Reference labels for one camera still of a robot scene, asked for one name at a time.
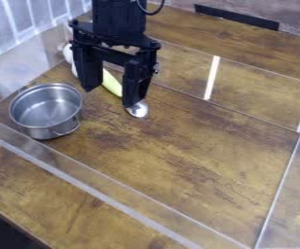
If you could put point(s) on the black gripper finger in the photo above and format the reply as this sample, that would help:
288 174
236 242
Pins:
89 67
138 73

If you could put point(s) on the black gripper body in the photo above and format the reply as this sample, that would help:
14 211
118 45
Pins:
97 38

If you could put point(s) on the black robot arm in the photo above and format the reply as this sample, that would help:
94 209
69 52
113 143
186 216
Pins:
113 9

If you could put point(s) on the white plush mushroom toy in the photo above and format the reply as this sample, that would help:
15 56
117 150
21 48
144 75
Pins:
69 57

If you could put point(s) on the small steel pot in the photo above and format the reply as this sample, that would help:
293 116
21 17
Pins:
46 110

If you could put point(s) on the black bar on table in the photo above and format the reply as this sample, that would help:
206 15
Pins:
255 21

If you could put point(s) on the clear acrylic barrier wall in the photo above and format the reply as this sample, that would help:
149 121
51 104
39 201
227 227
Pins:
201 176

